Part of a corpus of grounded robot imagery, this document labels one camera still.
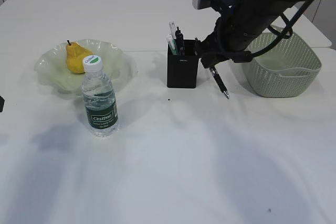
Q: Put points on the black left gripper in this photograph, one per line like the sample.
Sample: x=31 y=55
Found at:
x=2 y=101

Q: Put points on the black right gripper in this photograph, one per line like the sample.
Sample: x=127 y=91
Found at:
x=216 y=42

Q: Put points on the clear plastic ruler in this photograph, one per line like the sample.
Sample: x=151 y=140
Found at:
x=173 y=29

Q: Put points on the mint green utility knife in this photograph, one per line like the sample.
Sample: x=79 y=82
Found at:
x=172 y=44

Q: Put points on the yellow pear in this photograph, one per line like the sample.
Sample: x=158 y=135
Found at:
x=75 y=56

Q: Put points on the clear water bottle green label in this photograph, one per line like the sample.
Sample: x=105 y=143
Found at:
x=99 y=97

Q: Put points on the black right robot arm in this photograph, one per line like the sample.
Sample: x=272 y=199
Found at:
x=241 y=22

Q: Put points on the black square pen holder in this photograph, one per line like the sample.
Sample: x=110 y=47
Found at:
x=182 y=70

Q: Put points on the green woven plastic basket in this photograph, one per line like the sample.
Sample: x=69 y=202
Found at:
x=285 y=71

